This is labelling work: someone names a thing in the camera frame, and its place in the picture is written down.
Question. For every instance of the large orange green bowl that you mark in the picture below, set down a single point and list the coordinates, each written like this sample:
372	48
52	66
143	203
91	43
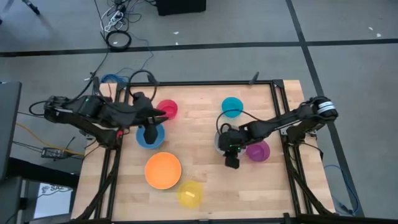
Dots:
163	171

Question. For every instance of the purple translucent bowl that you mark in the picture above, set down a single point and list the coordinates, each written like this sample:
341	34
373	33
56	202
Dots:
258	152

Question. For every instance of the white bowl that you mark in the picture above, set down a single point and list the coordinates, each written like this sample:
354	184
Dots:
216	144

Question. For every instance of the white printed box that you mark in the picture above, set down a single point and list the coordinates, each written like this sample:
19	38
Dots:
53	202

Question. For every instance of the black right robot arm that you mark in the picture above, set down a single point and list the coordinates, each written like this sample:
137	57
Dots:
280	119

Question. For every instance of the blue bowl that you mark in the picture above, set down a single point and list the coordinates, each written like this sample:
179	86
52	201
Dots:
141	141

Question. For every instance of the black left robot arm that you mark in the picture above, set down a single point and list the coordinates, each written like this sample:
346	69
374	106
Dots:
93	107

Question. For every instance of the grey cabinet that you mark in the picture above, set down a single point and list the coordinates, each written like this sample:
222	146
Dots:
7	124

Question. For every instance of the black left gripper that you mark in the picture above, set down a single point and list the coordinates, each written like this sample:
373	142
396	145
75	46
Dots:
140	115

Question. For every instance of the white power strip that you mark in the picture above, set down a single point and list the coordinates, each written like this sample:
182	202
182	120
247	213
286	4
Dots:
114	17

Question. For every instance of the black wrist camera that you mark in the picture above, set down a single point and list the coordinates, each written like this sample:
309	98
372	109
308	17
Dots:
232	161
141	99

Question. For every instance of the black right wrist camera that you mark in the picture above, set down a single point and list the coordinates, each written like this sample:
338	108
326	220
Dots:
232	161

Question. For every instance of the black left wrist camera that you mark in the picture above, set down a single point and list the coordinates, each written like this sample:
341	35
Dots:
141	99

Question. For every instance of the black aluminium table frame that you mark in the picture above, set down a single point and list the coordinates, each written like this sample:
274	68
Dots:
202	83

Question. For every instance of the black tripod leg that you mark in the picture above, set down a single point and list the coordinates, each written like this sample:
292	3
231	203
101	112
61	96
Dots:
31	6

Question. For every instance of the yellow translucent bowl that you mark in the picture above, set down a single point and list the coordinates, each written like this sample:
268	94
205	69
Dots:
189	199

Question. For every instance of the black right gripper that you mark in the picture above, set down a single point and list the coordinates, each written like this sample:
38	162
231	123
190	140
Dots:
231	138

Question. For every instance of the red translucent bowl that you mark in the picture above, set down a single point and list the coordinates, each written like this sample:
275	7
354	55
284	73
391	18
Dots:
171	107

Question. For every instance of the small black electronics box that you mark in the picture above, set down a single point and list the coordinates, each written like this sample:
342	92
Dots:
53	152

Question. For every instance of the teal translucent bowl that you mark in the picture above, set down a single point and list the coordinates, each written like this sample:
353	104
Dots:
231	104

